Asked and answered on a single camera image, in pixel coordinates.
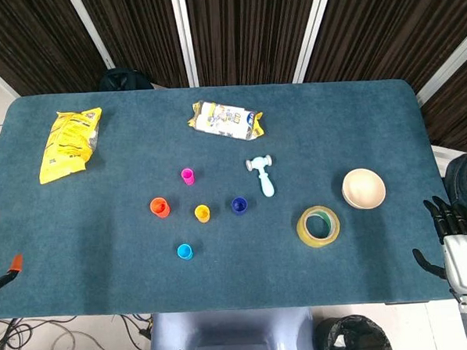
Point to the white and yellow snack package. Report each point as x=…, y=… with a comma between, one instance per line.
x=224, y=120

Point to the large orange plastic cup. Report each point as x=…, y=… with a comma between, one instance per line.
x=161, y=209

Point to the black trash bin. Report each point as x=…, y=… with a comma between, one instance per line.
x=351, y=337

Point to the light blue toy hammer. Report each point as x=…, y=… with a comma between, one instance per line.
x=265, y=183

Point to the person's blue jeans leg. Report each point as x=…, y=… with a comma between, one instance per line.
x=466, y=178

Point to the pink plastic cup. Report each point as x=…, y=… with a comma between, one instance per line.
x=188, y=177

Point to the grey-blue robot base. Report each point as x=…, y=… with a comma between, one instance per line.
x=234, y=335

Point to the beige bowl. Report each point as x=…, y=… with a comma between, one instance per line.
x=363, y=188

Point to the yellow snack bag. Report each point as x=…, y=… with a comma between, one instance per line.
x=69, y=140

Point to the dark blue plastic cup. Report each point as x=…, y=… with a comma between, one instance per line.
x=239, y=207

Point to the light blue plastic cup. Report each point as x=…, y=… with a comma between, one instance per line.
x=185, y=253

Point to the black chair back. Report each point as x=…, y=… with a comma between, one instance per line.
x=124, y=79

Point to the yellow plastic cup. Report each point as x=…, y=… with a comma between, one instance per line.
x=202, y=215

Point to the teal table cloth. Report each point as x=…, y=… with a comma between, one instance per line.
x=262, y=267

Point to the yellow clear tape roll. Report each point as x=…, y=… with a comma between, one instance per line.
x=319, y=242

